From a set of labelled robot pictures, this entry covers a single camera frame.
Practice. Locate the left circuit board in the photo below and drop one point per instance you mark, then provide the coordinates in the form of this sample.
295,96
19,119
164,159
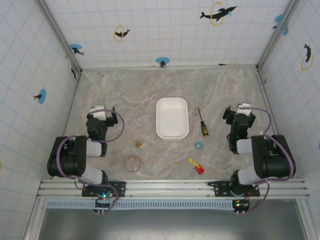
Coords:
103,201

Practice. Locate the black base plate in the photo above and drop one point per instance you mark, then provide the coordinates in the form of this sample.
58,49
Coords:
120,188
220,188

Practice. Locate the white plastic bin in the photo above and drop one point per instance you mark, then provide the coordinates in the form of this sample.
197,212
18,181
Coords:
172,119

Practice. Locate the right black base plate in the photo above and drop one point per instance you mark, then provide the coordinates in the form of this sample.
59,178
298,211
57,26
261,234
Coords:
220,188

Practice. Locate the aluminium frame post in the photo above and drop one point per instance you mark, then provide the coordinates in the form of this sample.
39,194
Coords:
60,37
277,35

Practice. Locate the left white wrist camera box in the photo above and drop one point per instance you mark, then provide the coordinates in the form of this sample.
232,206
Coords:
99,113

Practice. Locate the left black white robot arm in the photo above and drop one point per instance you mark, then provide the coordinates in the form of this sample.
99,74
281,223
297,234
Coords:
67,160

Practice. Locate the right circuit board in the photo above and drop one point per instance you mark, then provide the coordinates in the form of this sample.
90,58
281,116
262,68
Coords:
240,205

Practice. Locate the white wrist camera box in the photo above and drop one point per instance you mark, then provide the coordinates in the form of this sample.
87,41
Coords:
99,113
243,109

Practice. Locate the small brown cork stopper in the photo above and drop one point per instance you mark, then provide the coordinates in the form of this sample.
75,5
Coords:
138,144

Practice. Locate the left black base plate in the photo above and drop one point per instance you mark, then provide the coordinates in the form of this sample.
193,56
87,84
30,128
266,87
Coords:
120,188

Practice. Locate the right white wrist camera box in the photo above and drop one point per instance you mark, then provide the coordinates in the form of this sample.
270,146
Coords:
243,109

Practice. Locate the red yellow toy tool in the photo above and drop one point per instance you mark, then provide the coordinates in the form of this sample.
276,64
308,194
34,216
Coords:
198,168

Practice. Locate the aluminium mounting rail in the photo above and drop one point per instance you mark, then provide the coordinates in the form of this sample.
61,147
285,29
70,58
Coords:
170,188

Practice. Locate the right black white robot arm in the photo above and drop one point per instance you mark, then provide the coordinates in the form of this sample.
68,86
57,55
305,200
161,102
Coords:
275,162

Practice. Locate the right aluminium frame post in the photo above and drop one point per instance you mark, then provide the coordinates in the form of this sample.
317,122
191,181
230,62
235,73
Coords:
277,35

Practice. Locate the circuit board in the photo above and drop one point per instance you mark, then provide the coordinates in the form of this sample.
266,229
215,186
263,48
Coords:
240,205
103,201

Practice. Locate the left aluminium frame post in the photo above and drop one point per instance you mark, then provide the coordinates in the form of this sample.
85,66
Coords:
60,37

